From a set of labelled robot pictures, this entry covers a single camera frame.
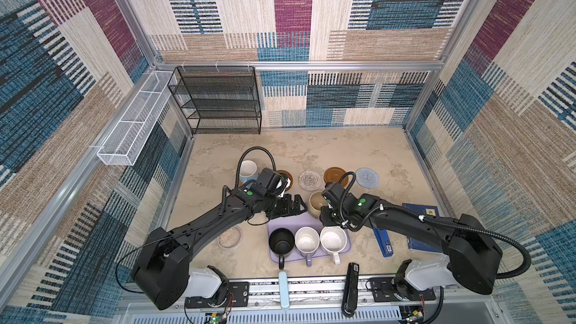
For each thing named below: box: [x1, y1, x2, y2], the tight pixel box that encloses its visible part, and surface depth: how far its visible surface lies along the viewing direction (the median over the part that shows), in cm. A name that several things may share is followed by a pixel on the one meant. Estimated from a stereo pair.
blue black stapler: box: [373, 227, 394, 258], surface depth 82 cm
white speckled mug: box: [319, 225, 348, 266], surface depth 85 cm
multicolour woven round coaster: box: [298, 169, 323, 192], surface depth 103 cm
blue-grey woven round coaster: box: [355, 167, 381, 190], surface depth 104 cm
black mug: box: [268, 228, 295, 270], surface depth 79 cm
